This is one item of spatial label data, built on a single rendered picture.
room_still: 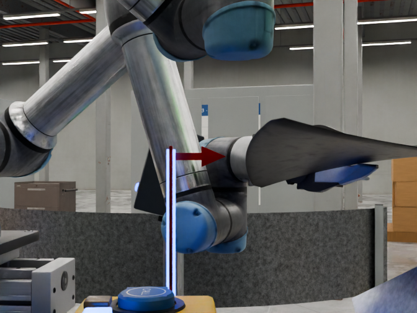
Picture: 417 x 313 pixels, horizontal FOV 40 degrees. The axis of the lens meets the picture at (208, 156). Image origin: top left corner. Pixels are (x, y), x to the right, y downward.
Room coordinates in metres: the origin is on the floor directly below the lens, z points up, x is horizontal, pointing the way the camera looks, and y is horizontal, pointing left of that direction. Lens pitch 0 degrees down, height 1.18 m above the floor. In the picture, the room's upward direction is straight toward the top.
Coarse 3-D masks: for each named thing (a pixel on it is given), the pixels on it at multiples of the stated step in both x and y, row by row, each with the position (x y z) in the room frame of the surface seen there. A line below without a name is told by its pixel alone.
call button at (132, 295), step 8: (128, 288) 0.42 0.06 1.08; (136, 288) 0.42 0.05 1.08; (144, 288) 0.42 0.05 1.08; (152, 288) 0.42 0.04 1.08; (160, 288) 0.42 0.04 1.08; (120, 296) 0.40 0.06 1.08; (128, 296) 0.39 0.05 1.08; (136, 296) 0.39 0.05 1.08; (144, 296) 0.39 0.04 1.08; (152, 296) 0.39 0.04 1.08; (160, 296) 0.39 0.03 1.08; (168, 296) 0.40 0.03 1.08; (120, 304) 0.40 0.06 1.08; (128, 304) 0.39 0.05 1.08; (136, 304) 0.39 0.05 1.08; (144, 304) 0.39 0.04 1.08; (152, 304) 0.39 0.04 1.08; (160, 304) 0.39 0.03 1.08; (168, 304) 0.40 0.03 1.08
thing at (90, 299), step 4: (88, 296) 0.41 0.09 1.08; (92, 296) 0.41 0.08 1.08; (96, 296) 0.41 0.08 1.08; (100, 296) 0.41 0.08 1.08; (104, 296) 0.41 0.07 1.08; (108, 296) 0.41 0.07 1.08; (88, 300) 0.40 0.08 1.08; (92, 300) 0.40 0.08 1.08; (96, 300) 0.40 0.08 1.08; (100, 300) 0.40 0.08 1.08; (104, 300) 0.40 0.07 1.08; (108, 300) 0.40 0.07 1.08; (84, 304) 0.40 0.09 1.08; (88, 304) 0.40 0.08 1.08; (92, 304) 0.40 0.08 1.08; (96, 304) 0.40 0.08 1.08; (100, 304) 0.40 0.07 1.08; (104, 304) 0.40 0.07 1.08; (108, 304) 0.40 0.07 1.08; (84, 308) 0.40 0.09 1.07
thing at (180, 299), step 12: (84, 300) 0.43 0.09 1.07; (180, 300) 0.42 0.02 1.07; (192, 300) 0.42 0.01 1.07; (204, 300) 0.42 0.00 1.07; (120, 312) 0.38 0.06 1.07; (132, 312) 0.38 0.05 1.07; (144, 312) 0.38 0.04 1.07; (156, 312) 0.38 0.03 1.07; (168, 312) 0.39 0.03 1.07; (180, 312) 0.39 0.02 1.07; (192, 312) 0.39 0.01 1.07; (204, 312) 0.39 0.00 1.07; (216, 312) 0.40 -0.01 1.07
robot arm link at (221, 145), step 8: (200, 144) 0.99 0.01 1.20; (208, 144) 0.97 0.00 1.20; (216, 144) 0.95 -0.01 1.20; (224, 144) 0.94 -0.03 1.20; (232, 144) 0.92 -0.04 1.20; (224, 152) 0.93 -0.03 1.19; (224, 160) 0.92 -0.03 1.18; (208, 168) 0.95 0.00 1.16; (216, 168) 0.94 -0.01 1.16; (224, 168) 0.93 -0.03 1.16; (216, 176) 0.95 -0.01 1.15; (224, 176) 0.94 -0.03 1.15; (232, 176) 0.93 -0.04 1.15; (216, 184) 0.95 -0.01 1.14; (224, 184) 0.94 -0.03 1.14; (232, 184) 0.94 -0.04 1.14; (240, 184) 0.95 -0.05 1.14
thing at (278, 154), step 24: (288, 120) 0.57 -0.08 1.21; (264, 144) 0.64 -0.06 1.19; (288, 144) 0.64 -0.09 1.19; (312, 144) 0.63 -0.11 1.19; (336, 144) 0.62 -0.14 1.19; (360, 144) 0.61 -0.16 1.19; (384, 144) 0.60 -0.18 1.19; (264, 168) 0.72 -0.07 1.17; (288, 168) 0.73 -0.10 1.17; (312, 168) 0.74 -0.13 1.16
